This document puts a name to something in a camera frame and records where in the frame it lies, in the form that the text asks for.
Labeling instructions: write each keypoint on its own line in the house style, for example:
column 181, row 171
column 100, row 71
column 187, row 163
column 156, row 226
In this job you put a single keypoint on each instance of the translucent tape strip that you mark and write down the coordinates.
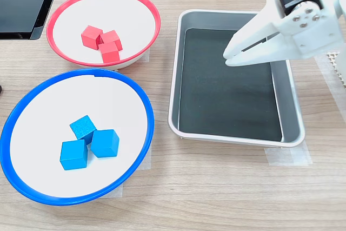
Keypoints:
column 147, row 160
column 286, row 158
column 117, row 191
column 147, row 57

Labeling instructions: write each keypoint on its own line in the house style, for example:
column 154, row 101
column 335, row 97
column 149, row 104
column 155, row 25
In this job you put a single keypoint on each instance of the red cube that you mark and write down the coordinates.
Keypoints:
column 109, row 53
column 90, row 36
column 112, row 37

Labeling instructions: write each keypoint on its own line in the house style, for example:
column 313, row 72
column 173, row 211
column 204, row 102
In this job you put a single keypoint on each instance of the black tray mat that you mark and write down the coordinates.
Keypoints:
column 229, row 101

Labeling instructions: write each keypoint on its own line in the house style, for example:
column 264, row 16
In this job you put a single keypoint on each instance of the red-rimmed white plate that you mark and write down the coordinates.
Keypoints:
column 70, row 14

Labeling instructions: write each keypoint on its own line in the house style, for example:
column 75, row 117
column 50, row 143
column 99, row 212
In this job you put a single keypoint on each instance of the blue cube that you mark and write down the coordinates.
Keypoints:
column 73, row 155
column 82, row 126
column 105, row 144

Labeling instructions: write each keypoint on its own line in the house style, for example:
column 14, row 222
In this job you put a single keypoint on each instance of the pale perforated base plate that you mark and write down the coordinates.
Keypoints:
column 332, row 58

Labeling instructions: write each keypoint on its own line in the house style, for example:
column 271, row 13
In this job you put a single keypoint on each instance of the blue-rimmed white plate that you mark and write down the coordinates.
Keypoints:
column 40, row 122

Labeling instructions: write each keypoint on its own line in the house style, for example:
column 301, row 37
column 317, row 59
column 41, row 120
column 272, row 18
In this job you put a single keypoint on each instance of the black glossy device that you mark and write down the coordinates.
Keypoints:
column 21, row 12

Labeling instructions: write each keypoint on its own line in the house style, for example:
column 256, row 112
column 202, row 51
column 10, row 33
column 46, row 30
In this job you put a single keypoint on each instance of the steel tray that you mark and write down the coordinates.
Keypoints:
column 289, row 112

